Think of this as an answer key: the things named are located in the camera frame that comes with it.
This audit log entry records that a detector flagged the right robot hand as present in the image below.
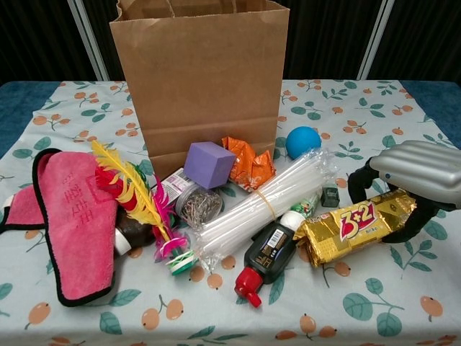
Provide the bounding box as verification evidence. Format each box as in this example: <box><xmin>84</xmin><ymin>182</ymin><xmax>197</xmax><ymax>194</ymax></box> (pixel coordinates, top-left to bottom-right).
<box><xmin>347</xmin><ymin>139</ymin><xmax>461</xmax><ymax>246</ymax></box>

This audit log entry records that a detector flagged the golden biscuit pack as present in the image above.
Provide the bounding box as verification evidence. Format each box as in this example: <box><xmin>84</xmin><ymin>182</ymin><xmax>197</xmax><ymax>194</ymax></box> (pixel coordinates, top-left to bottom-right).
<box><xmin>293</xmin><ymin>190</ymin><xmax>418</xmax><ymax>270</ymax></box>

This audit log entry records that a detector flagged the blue rubber ball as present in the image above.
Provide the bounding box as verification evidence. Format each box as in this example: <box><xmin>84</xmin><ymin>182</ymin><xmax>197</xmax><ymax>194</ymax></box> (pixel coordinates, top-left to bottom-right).
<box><xmin>286</xmin><ymin>125</ymin><xmax>322</xmax><ymax>160</ymax></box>

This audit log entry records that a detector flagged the bundle of transparent straws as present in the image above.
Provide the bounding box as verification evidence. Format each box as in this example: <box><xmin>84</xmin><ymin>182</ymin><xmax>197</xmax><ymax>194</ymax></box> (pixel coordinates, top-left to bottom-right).
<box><xmin>187</xmin><ymin>147</ymin><xmax>339</xmax><ymax>273</ymax></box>

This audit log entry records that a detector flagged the purple foam cube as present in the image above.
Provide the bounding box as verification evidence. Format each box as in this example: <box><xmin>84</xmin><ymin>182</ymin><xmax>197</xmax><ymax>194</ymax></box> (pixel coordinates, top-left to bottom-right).
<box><xmin>183</xmin><ymin>141</ymin><xmax>237</xmax><ymax>190</ymax></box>

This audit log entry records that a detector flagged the clear jar of paper clips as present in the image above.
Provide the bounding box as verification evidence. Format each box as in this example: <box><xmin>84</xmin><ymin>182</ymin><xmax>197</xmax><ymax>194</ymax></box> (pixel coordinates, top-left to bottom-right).
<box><xmin>175</xmin><ymin>186</ymin><xmax>224</xmax><ymax>230</ymax></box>

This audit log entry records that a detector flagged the brown paper bag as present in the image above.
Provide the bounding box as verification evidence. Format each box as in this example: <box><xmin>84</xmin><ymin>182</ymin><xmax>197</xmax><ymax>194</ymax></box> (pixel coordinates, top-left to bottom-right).
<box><xmin>109</xmin><ymin>0</ymin><xmax>291</xmax><ymax>180</ymax></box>

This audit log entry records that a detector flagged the floral print tablecloth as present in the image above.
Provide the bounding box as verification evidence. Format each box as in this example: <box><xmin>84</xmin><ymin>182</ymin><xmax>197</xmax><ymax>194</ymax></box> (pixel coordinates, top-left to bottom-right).
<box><xmin>0</xmin><ymin>79</ymin><xmax>461</xmax><ymax>346</ymax></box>

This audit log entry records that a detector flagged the white bottle green print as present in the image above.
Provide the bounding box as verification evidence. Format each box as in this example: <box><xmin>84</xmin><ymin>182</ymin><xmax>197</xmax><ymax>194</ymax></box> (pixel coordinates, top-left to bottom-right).
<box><xmin>280</xmin><ymin>192</ymin><xmax>323</xmax><ymax>231</ymax></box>

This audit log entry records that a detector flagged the black ink bottle red cap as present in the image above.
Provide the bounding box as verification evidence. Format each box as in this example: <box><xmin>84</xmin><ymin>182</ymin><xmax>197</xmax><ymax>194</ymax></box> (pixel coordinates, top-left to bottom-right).
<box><xmin>234</xmin><ymin>219</ymin><xmax>299</xmax><ymax>308</ymax></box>

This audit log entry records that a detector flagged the orange crumpled snack wrapper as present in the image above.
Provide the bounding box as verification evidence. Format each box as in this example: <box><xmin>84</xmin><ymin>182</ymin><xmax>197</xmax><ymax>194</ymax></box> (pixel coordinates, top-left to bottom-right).
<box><xmin>220</xmin><ymin>136</ymin><xmax>277</xmax><ymax>194</ymax></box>

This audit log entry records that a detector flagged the colourful feather shuttlecock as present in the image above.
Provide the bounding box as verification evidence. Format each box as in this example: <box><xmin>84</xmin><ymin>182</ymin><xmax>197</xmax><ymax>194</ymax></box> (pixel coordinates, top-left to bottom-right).
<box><xmin>91</xmin><ymin>140</ymin><xmax>199</xmax><ymax>277</ymax></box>

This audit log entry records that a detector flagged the brown bottle white cap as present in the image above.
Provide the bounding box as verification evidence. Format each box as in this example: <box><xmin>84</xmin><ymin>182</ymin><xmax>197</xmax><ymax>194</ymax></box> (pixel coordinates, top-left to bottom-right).
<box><xmin>114</xmin><ymin>208</ymin><xmax>156</xmax><ymax>257</ymax></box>

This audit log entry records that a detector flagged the pink towel black trim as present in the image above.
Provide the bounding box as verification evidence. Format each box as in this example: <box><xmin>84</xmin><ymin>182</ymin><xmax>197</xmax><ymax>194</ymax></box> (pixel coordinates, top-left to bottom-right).
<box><xmin>0</xmin><ymin>148</ymin><xmax>122</xmax><ymax>308</ymax></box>

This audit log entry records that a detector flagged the black partition panel white frame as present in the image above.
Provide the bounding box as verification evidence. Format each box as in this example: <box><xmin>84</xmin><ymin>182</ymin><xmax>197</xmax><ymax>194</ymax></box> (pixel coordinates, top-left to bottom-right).
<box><xmin>0</xmin><ymin>0</ymin><xmax>100</xmax><ymax>83</ymax></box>
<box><xmin>367</xmin><ymin>0</ymin><xmax>461</xmax><ymax>82</ymax></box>
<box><xmin>81</xmin><ymin>0</ymin><xmax>127</xmax><ymax>82</ymax></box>
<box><xmin>284</xmin><ymin>0</ymin><xmax>388</xmax><ymax>81</ymax></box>

